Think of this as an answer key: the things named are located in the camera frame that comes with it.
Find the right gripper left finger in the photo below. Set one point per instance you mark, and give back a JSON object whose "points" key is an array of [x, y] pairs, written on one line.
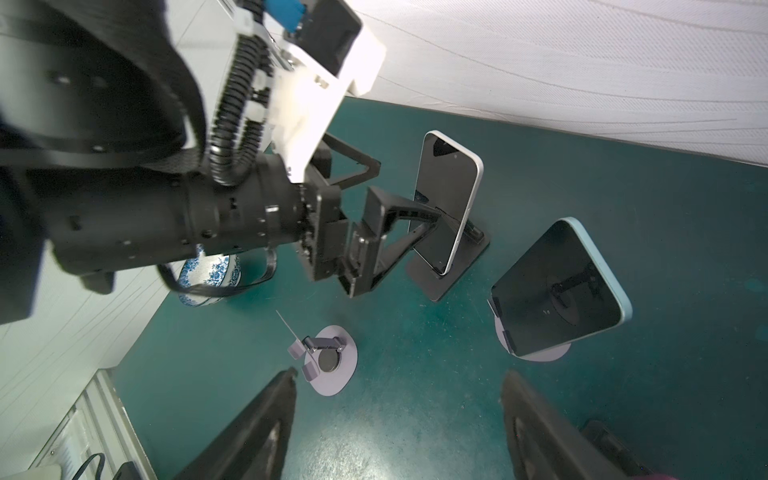
{"points": [[254, 445]]}

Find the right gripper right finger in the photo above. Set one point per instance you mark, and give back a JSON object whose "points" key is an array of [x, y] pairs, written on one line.
{"points": [[543, 444]]}

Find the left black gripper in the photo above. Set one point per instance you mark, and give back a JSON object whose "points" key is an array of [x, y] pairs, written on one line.
{"points": [[327, 234]]}

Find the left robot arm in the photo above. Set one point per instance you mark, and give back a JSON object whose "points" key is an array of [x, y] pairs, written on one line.
{"points": [[109, 158]]}

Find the back left black phone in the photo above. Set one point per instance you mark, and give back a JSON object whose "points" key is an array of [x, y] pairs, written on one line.
{"points": [[448, 179]]}

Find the black phone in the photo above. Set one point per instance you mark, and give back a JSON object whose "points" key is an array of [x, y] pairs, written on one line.
{"points": [[448, 179], [560, 291]]}

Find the black stand back left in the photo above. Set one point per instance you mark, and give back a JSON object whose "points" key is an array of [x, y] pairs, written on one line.
{"points": [[473, 243]]}

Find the grey round stand left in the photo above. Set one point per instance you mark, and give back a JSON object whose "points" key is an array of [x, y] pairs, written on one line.
{"points": [[330, 358]]}

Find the back middle black phone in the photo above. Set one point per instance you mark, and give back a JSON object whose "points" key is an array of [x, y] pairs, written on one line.
{"points": [[560, 291]]}

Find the blue white ceramic dish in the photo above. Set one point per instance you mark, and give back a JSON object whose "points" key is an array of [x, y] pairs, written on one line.
{"points": [[211, 270]]}

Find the green table mat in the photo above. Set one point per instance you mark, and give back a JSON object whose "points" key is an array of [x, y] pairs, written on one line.
{"points": [[683, 384]]}

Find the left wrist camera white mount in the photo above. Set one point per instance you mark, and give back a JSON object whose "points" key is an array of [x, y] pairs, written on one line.
{"points": [[319, 52]]}

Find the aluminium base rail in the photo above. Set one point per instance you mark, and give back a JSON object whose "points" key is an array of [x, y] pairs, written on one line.
{"points": [[95, 438]]}

